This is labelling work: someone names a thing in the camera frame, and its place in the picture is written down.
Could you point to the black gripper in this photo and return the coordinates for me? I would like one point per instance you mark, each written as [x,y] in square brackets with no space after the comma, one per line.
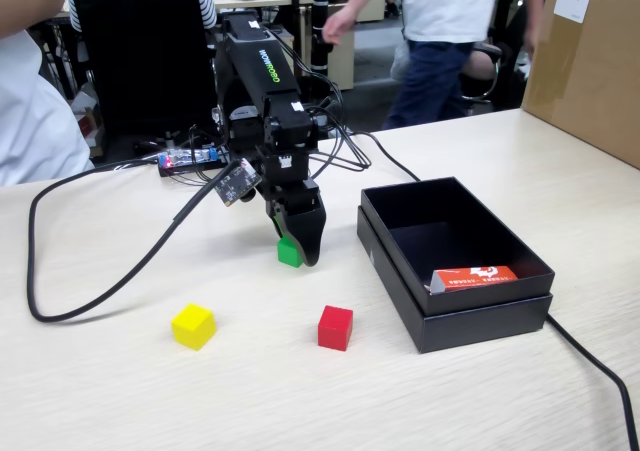
[290,191]

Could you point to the green cube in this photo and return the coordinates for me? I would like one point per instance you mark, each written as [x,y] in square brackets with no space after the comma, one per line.
[286,253]

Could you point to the red cube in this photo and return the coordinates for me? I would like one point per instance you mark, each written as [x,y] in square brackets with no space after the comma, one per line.
[334,328]

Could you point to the yellow cube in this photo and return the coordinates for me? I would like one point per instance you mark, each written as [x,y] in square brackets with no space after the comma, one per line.
[192,328]

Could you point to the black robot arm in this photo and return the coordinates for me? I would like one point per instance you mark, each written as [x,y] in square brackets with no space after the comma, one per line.
[250,71]

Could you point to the black cardboard box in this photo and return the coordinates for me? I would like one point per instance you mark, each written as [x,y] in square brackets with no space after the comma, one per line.
[450,231]

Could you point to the black box lid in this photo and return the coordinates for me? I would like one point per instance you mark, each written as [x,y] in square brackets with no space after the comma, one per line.
[475,328]

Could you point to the brown cardboard box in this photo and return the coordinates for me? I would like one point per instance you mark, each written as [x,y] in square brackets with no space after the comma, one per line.
[590,71]

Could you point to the controller board with red light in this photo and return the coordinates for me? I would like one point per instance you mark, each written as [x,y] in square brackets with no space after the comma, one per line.
[190,160]

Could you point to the orange matchbox white print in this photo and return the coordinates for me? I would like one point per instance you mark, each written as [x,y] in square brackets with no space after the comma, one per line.
[480,277]

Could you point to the grey cloth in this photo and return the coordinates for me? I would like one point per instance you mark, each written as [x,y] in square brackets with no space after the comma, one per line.
[400,61]

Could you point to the black pole stand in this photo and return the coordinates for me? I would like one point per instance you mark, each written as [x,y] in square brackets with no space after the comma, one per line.
[320,21]

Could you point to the black office chair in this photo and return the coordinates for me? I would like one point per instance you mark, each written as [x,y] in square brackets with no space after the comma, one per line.
[145,56]

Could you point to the person in striped shirt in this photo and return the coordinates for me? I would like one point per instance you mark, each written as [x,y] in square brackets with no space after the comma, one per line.
[205,6]

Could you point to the walking person blue jeans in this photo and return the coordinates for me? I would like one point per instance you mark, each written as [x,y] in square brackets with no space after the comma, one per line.
[440,1]

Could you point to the seated person white shirt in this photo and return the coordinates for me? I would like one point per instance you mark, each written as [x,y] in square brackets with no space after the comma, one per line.
[35,121]

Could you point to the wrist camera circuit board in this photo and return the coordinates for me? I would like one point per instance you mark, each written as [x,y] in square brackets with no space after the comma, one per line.
[237,183]

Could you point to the chrome frame office chair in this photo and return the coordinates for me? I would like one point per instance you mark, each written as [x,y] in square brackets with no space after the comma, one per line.
[492,53]

